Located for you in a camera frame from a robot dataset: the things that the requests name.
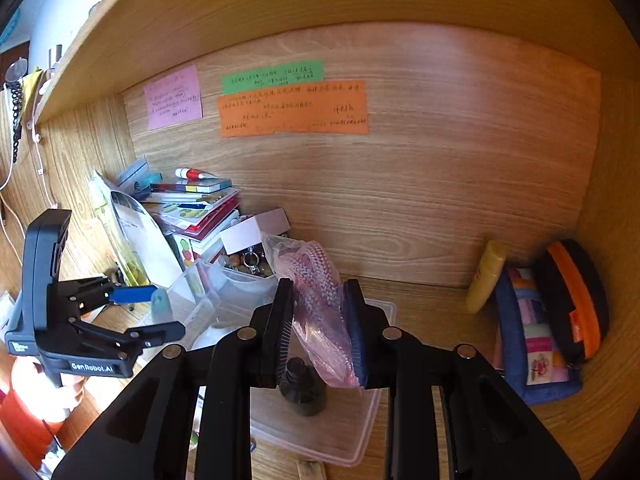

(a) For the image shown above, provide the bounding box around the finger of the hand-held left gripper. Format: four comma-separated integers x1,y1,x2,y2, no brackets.
62,276,159,313
70,317,187,356

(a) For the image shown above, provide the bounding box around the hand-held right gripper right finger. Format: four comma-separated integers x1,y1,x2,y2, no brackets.
341,279,583,480

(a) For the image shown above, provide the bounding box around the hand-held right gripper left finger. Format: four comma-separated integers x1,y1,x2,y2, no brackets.
50,277,296,480

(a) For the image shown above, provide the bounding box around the pink knitted cloth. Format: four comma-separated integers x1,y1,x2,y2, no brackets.
262,234,368,390

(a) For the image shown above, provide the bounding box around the clear plastic storage box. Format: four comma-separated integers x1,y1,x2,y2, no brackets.
167,255,398,467

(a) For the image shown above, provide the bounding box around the wooden desktop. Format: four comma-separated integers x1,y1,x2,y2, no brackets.
0,200,631,480

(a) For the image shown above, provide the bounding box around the person's left hand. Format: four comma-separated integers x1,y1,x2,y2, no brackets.
10,357,88,413

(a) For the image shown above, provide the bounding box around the small black bottle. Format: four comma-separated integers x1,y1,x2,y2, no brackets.
278,357,328,417

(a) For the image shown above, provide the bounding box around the fruit sticker sheet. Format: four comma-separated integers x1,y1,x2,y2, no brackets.
177,235,199,267

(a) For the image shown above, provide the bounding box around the pile of bead trinkets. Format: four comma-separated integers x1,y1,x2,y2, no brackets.
222,245,276,278

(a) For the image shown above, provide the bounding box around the white cardboard box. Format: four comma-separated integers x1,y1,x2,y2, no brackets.
219,208,291,257

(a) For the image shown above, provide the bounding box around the pile of small packets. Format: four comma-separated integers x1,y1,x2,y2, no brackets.
142,177,241,256

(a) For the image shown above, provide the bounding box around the grey blue box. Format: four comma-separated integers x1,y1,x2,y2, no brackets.
116,156,163,196

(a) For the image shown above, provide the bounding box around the red white glue tube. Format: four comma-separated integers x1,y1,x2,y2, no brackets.
175,167,221,182

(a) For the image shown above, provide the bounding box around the yellow tube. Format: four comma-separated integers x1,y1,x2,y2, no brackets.
465,239,508,315

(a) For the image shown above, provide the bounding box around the blue patchwork pouch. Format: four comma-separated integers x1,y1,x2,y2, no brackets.
492,265,583,406

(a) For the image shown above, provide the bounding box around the pink sticky note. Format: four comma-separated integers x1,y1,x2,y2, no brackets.
144,66,204,131

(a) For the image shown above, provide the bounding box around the orange sticky note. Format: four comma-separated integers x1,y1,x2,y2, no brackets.
216,80,369,138

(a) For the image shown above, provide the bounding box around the black orange pouch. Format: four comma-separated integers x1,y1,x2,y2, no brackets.
532,239,611,371

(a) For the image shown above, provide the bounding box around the black beaded wristwatch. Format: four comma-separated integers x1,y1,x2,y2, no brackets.
4,57,30,163

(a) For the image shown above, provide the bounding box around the green sticky note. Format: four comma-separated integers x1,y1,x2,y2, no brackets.
221,61,325,95

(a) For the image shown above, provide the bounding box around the wooden shelf board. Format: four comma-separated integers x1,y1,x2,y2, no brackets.
32,0,640,126

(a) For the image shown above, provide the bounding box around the white cable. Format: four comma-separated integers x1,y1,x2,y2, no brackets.
27,110,58,211

